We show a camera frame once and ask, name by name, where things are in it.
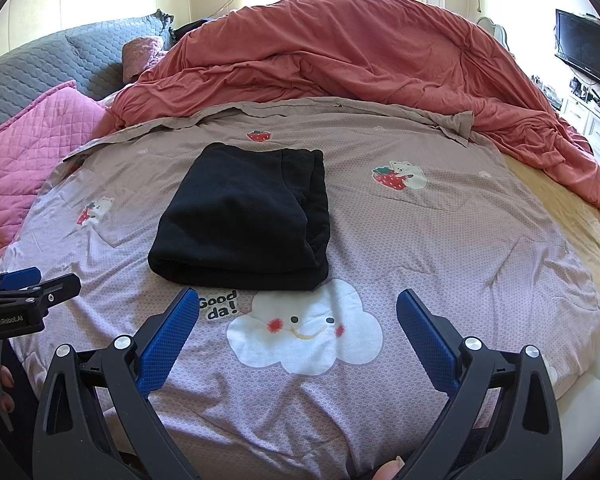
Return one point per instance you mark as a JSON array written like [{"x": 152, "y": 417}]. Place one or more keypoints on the pink quilted pillow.
[{"x": 33, "y": 142}]

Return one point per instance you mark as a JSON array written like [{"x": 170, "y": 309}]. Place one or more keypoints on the right hand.
[{"x": 389, "y": 470}]

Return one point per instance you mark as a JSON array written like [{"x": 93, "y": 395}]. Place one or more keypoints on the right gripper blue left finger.
[{"x": 71, "y": 436}]

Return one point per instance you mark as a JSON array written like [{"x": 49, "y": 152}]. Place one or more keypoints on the grey quilted headboard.
[{"x": 90, "y": 55}]

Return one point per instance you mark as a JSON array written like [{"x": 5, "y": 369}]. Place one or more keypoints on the black sweater orange cuffs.
[{"x": 246, "y": 220}]

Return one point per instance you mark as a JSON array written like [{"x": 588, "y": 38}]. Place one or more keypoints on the coral red duvet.
[{"x": 386, "y": 51}]

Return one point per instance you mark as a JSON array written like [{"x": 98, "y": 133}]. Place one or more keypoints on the left hand red nails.
[{"x": 7, "y": 403}]

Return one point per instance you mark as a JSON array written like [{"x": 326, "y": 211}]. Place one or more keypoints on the mauve strawberry print blanket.
[{"x": 321, "y": 384}]

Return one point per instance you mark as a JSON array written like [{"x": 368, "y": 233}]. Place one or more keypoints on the white drawer cabinet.
[{"x": 585, "y": 118}]

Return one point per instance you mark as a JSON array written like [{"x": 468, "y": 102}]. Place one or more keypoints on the mauve small pillow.
[{"x": 141, "y": 54}]

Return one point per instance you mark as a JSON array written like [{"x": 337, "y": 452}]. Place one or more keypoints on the black tv monitor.
[{"x": 577, "y": 42}]

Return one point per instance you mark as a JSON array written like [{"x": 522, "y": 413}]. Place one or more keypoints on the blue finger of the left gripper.
[
  {"x": 55, "y": 289},
  {"x": 20, "y": 279}
]

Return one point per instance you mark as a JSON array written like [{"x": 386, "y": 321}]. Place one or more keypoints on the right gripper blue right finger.
[{"x": 501, "y": 418}]

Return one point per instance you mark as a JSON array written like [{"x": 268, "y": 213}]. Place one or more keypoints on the yellow bed sheet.
[{"x": 579, "y": 221}]

